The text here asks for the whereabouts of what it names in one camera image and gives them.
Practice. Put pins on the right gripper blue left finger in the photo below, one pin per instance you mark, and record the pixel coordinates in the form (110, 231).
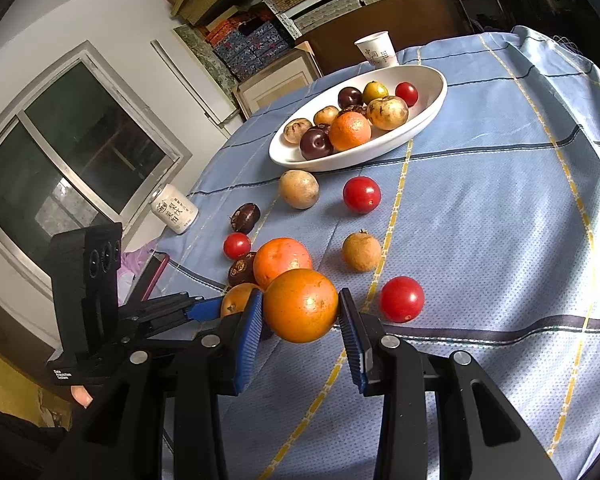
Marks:
(246, 340)

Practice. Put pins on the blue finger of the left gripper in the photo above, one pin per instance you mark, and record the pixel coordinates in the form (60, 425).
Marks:
(204, 310)

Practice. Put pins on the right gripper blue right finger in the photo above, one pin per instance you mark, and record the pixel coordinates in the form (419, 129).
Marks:
(355, 339)

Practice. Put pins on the dark water chestnut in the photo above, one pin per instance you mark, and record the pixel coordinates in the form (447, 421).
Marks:
(360, 109)
(245, 218)
(241, 270)

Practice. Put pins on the red tomato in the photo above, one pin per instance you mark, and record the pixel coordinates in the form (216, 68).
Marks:
(407, 92)
(236, 245)
(361, 195)
(401, 299)

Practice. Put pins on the orange back mandarin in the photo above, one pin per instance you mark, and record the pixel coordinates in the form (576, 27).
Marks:
(277, 257)

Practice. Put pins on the small tan fruit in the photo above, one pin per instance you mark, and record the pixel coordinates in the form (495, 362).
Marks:
(361, 251)

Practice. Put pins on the tan round fruit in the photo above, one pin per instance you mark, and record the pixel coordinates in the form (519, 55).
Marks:
(299, 189)

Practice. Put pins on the pale spotted fruit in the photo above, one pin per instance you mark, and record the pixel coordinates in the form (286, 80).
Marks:
(295, 129)

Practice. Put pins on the dark purple plum back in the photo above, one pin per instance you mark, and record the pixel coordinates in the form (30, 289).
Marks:
(315, 144)

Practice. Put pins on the dark purple plum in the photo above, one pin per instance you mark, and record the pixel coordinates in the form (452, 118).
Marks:
(349, 96)
(315, 144)

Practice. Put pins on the large front orange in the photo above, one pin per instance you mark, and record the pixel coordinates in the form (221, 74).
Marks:
(350, 130)

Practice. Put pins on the pale spotted pear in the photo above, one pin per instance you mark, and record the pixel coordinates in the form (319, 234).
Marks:
(387, 113)

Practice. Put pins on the dark purple plum front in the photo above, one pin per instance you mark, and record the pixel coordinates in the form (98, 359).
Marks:
(349, 96)

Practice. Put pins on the yellow-orange persimmon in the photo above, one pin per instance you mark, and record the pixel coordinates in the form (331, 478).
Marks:
(374, 90)

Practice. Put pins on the dark water chestnut front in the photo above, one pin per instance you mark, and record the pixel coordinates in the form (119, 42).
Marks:
(360, 109)

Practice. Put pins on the person's left hand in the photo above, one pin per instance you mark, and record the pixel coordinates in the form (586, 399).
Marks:
(81, 395)

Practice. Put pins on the red smartphone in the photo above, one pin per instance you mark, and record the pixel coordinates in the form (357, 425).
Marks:
(144, 283)

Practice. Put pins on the purple cloth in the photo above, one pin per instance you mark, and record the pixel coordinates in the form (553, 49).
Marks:
(132, 265)

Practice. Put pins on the dark water chestnut back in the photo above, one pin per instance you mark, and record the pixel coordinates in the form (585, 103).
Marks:
(245, 218)

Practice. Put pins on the white beverage can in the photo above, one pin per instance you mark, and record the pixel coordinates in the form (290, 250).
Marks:
(173, 208)

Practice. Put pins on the blue checked tablecloth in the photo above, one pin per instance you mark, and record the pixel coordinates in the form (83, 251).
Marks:
(494, 209)

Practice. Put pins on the white board leaning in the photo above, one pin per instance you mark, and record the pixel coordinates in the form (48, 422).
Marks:
(218, 105)

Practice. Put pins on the cardboard box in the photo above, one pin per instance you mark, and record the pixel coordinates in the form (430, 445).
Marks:
(294, 70)

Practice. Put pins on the white oval plate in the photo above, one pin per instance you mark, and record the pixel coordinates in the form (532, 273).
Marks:
(432, 88)

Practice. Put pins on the white paper cup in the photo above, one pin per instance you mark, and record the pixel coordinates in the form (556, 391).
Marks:
(378, 50)

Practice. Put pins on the dark wooden cabinet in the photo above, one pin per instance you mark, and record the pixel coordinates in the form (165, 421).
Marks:
(409, 23)

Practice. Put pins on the window frame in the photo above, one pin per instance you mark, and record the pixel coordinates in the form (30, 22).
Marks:
(78, 147)

